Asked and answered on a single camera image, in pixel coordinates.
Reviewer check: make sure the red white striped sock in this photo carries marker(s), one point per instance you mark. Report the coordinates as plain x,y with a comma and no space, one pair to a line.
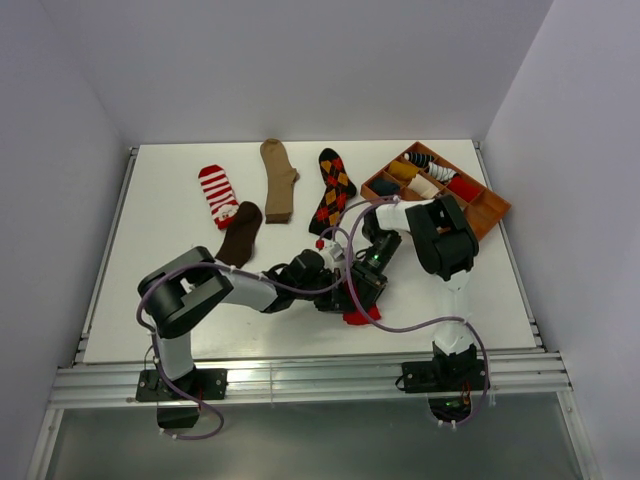
219,195

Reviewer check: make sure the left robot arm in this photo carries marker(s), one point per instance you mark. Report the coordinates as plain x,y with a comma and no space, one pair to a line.
179,295

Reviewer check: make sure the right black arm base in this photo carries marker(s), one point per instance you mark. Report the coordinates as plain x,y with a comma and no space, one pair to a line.
456,375

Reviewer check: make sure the white grey striped rolled sock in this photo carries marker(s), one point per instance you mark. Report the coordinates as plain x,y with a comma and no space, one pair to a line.
441,173

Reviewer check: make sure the red patterned sock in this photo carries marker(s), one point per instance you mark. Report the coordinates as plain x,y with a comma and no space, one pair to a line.
354,317

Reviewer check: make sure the cream rolled sock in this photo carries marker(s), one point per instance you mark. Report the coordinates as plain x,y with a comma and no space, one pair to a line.
423,187

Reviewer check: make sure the navy blue sock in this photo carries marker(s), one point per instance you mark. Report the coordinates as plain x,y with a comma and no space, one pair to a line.
383,187

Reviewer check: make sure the black argyle sock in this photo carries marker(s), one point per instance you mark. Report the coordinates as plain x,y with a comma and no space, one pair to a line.
339,189

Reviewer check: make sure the tan sock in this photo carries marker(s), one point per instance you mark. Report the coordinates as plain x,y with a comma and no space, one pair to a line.
281,179

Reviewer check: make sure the orange compartment tray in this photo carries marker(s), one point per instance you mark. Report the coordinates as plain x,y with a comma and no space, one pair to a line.
483,213

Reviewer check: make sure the black white striped rolled sock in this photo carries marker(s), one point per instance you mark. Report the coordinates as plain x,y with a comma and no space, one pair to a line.
420,160

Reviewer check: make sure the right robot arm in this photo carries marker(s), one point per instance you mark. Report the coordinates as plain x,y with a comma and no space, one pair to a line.
445,247

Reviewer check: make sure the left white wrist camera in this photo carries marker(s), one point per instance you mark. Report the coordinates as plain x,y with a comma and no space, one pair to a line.
331,252

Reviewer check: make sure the brown striped-cuff sock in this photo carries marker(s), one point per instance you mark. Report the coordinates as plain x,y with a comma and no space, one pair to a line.
238,244

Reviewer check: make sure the red rolled sock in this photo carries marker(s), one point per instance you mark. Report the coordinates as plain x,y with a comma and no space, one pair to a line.
465,190

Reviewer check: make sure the mustard rolled sock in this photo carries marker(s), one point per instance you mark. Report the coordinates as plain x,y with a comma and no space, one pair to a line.
402,171

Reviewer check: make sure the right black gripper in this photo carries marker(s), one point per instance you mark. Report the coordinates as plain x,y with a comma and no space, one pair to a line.
369,284

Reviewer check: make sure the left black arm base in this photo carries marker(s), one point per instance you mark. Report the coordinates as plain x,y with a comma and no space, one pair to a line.
207,384

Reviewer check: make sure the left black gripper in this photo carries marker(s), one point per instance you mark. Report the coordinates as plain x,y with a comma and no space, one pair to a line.
337,300

